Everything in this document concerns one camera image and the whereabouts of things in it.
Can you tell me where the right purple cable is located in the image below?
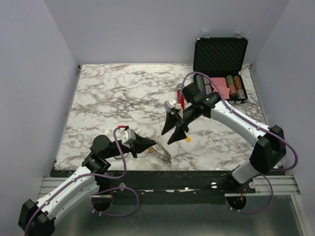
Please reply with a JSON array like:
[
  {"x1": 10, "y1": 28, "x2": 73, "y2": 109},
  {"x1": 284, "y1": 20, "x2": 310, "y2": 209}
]
[{"x1": 178, "y1": 71, "x2": 298, "y2": 214}]

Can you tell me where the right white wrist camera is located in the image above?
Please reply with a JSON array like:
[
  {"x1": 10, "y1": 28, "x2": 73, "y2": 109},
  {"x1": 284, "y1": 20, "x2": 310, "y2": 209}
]
[{"x1": 163, "y1": 99, "x2": 183, "y2": 113}]

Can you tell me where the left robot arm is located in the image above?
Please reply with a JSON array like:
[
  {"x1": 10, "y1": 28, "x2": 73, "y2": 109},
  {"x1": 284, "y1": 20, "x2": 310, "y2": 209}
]
[{"x1": 18, "y1": 126, "x2": 156, "y2": 236}]

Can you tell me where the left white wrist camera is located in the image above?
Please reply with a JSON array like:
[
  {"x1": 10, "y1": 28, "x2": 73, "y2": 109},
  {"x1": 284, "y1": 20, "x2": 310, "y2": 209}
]
[{"x1": 120, "y1": 129, "x2": 136, "y2": 148}]

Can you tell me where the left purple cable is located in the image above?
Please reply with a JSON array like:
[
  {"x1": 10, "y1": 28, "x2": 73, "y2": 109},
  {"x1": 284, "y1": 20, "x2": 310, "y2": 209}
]
[{"x1": 23, "y1": 125, "x2": 140, "y2": 236}]

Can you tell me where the purple cable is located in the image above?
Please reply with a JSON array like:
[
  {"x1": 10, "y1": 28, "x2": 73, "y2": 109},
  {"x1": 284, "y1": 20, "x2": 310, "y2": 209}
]
[
  {"x1": 178, "y1": 71, "x2": 298, "y2": 214},
  {"x1": 23, "y1": 125, "x2": 140, "y2": 236}
]

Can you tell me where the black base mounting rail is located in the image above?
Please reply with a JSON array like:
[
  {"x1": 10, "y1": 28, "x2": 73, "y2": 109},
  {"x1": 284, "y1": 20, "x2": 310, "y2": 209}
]
[{"x1": 97, "y1": 171, "x2": 255, "y2": 205}]

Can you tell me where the black poker chip case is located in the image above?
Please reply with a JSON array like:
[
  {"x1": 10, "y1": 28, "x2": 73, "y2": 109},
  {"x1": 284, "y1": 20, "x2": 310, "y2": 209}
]
[{"x1": 193, "y1": 37, "x2": 248, "y2": 104}]

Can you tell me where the red glitter microphone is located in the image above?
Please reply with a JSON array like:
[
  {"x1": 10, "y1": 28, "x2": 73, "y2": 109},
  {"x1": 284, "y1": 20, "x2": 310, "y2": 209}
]
[{"x1": 176, "y1": 83, "x2": 185, "y2": 110}]

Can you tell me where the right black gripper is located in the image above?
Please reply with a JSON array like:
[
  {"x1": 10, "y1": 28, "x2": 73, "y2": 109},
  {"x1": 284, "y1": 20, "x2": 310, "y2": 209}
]
[{"x1": 161, "y1": 103, "x2": 199, "y2": 145}]

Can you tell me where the pink playing cards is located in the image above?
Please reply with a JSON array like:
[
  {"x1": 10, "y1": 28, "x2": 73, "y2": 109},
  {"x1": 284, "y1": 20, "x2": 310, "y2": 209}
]
[{"x1": 211, "y1": 77, "x2": 230, "y2": 99}]

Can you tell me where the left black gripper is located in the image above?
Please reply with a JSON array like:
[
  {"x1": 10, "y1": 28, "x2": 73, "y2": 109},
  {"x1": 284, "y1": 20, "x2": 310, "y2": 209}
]
[{"x1": 104, "y1": 131, "x2": 157, "y2": 159}]

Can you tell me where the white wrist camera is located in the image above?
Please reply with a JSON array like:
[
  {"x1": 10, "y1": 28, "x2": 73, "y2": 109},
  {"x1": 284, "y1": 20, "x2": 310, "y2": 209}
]
[
  {"x1": 163, "y1": 99, "x2": 183, "y2": 113},
  {"x1": 120, "y1": 129, "x2": 136, "y2": 148}
]

